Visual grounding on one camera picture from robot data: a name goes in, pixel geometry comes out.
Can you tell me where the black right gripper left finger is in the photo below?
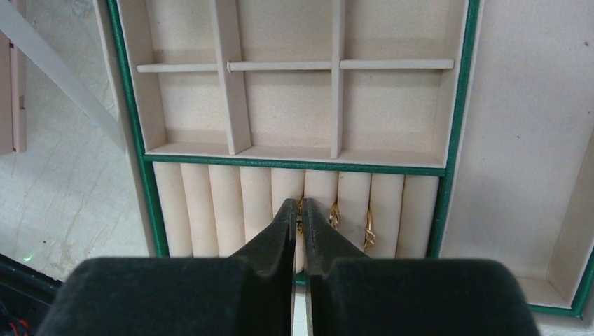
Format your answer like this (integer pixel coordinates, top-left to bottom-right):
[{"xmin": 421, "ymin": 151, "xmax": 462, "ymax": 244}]
[{"xmin": 39, "ymin": 199, "xmax": 298, "ymax": 335}]

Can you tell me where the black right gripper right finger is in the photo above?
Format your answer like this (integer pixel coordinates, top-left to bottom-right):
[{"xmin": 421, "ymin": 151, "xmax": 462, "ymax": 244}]
[{"xmin": 302, "ymin": 198, "xmax": 539, "ymax": 335}]

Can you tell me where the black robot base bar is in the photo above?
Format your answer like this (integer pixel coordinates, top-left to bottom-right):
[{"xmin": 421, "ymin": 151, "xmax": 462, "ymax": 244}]
[{"xmin": 1, "ymin": 255, "xmax": 62, "ymax": 335}]

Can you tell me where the green jewelry box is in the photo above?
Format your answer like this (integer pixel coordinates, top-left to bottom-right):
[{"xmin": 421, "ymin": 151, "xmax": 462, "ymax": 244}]
[{"xmin": 95, "ymin": 1, "xmax": 593, "ymax": 335}]

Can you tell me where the orange plastic tiered organizer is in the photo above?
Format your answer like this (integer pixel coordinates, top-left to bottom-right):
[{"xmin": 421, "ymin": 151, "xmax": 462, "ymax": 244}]
[{"xmin": 1, "ymin": 33, "xmax": 27, "ymax": 155}]

